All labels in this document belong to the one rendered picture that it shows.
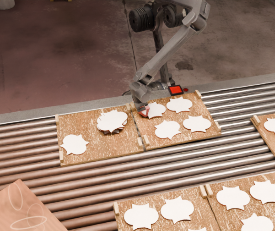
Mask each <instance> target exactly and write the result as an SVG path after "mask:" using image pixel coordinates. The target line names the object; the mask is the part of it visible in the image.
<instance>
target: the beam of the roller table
mask: <svg viewBox="0 0 275 231"><path fill-rule="evenodd" d="M269 84H275V73H271V74H265V75H259V76H253V77H244V78H238V79H232V80H225V81H219V82H211V83H204V84H198V85H192V86H186V87H181V88H182V90H183V89H184V88H187V89H188V91H187V92H185V91H184V90H183V92H184V94H188V93H194V92H195V91H196V90H198V91H199V92H200V94H201V95H203V94H212V93H218V92H224V91H230V90H236V89H242V88H250V87H256V86H263V85H269ZM166 97H171V95H170V93H169V90H168V89H164V90H158V91H152V92H151V97H150V99H149V100H154V99H160V98H166ZM130 102H133V98H132V95H125V96H118V97H112V98H106V99H97V100H91V101H85V102H79V103H72V104H64V105H58V106H51V107H45V108H39V109H32V110H24V111H18V112H11V113H5V114H0V126H5V125H11V124H17V123H23V122H29V121H37V120H43V119H49V118H55V115H56V114H58V116H63V115H69V114H75V113H81V112H87V111H92V110H100V109H106V108H112V107H118V106H124V105H126V103H129V104H130ZM133 103H134V102H133Z"/></svg>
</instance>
